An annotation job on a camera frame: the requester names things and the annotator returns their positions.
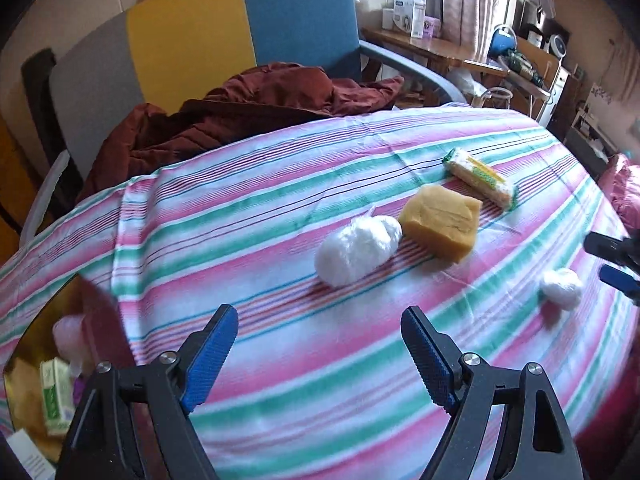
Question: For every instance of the white paper sheet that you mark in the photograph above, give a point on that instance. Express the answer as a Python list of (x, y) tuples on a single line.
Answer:
[(30, 455)]

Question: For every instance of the purple tissue box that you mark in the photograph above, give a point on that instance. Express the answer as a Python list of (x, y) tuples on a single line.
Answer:
[(433, 26)]

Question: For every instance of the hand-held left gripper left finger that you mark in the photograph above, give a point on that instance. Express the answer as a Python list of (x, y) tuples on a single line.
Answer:
[(210, 355)]

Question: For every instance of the purple packet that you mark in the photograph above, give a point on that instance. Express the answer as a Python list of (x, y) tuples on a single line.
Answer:
[(79, 390)]

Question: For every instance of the small plastic-wrapped white ball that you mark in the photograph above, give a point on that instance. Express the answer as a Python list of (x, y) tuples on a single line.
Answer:
[(562, 285)]

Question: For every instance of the blue yellow grey chair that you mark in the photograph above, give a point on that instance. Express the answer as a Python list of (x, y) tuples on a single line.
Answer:
[(300, 20)]

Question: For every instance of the green power tool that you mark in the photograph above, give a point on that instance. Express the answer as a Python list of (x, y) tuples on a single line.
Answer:
[(522, 65)]

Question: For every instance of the low open shelf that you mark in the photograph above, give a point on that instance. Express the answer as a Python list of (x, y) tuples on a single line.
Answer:
[(587, 132)]

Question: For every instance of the wooden desk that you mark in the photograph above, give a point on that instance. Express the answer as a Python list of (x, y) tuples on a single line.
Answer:
[(435, 50)]

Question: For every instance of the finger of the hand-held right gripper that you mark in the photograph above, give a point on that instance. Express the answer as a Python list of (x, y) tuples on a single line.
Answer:
[(617, 277), (602, 246)]

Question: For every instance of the white round fan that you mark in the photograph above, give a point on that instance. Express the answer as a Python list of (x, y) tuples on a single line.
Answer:
[(558, 45)]

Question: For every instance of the clear plastic bag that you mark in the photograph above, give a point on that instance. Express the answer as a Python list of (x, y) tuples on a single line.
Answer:
[(465, 82)]

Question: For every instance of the striped pink green blanket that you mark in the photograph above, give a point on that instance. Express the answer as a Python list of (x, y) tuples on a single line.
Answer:
[(250, 240)]

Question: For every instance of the pink patterned curtain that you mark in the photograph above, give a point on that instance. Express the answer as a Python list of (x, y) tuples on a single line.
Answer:
[(470, 5)]

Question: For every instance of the white blue carton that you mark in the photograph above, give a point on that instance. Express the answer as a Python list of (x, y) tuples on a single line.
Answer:
[(417, 20)]

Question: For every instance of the yellow sponge block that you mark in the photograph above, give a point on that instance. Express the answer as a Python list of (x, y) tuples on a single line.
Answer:
[(442, 222)]

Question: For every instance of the white cabinet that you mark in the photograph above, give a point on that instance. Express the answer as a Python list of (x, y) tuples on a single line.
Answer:
[(559, 95)]

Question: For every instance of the large plastic-wrapped white ball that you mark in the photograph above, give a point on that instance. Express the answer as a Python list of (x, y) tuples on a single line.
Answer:
[(355, 252)]

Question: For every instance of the cardboard with flower sticker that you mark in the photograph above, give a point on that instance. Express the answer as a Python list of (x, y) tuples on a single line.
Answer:
[(600, 94)]

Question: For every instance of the pink quilted bedding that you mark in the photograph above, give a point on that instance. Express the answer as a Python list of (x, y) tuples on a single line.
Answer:
[(622, 190)]

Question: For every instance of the green printed carton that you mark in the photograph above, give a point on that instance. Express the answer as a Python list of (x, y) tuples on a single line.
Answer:
[(55, 395)]

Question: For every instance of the maroon jacket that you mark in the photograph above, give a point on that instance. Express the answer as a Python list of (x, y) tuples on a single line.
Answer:
[(250, 105)]

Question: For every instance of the white green carton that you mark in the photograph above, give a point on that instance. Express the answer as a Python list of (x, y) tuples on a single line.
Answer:
[(402, 10)]

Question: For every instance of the pink soft packet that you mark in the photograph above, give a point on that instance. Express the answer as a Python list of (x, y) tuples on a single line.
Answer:
[(70, 340)]

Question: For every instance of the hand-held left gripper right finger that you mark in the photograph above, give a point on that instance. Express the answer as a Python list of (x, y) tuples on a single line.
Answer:
[(425, 355)]

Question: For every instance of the wooden board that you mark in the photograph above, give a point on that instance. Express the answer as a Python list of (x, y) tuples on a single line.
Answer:
[(537, 55)]

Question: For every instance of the green yellow snack packet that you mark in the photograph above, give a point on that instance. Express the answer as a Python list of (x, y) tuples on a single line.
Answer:
[(480, 177)]

